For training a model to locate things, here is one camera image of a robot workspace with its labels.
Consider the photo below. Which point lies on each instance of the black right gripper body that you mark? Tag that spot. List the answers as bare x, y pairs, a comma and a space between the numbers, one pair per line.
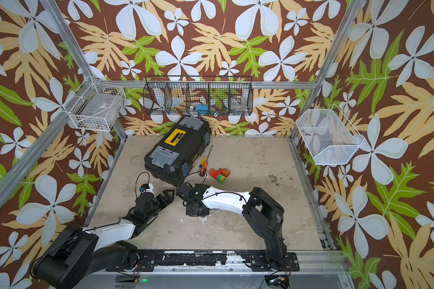
191, 212

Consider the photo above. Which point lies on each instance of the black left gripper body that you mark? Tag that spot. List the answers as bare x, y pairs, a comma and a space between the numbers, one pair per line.
158, 205

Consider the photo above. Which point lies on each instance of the red long lego brick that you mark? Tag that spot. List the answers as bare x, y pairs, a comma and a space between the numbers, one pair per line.
214, 174

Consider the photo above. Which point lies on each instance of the dark green lego brick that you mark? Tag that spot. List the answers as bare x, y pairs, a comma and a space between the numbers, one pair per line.
220, 178

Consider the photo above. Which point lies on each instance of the orange lego brick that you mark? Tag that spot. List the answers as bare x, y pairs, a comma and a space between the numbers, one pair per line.
224, 172

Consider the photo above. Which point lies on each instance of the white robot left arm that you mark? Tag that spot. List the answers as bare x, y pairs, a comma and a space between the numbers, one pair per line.
78, 252

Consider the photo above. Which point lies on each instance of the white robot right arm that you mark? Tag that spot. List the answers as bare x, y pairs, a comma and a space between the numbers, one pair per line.
263, 214

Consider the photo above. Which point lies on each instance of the black toolbox with yellow label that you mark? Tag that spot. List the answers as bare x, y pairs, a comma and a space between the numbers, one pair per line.
172, 158

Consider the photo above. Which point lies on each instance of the blue object in basket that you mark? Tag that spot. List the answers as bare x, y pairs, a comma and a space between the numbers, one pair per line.
202, 109

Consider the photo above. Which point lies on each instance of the orange handled screwdriver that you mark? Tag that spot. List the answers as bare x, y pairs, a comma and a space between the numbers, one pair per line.
203, 169

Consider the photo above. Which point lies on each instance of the yellow handled screwdriver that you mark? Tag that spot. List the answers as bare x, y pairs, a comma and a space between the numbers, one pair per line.
203, 161

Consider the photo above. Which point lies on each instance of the black mounting rail base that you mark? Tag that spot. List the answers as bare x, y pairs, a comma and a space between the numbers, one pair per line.
253, 260

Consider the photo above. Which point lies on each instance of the black wire basket back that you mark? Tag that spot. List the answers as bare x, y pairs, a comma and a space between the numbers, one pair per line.
224, 95

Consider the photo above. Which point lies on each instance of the white wire basket left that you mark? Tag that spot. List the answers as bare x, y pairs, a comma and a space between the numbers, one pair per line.
96, 105

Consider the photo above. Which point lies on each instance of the white wire basket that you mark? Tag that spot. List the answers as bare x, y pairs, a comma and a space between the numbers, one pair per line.
96, 105
329, 136

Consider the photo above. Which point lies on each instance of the white wire basket right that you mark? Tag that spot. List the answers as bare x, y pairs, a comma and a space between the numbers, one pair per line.
329, 136

